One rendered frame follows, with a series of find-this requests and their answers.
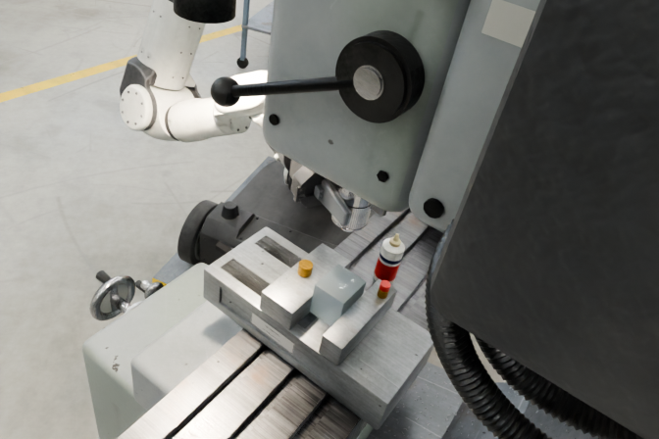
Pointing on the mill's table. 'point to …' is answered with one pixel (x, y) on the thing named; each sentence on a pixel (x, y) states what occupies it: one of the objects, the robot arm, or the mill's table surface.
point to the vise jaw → (298, 287)
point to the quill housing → (274, 127)
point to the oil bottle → (389, 259)
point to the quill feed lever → (352, 78)
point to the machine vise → (378, 334)
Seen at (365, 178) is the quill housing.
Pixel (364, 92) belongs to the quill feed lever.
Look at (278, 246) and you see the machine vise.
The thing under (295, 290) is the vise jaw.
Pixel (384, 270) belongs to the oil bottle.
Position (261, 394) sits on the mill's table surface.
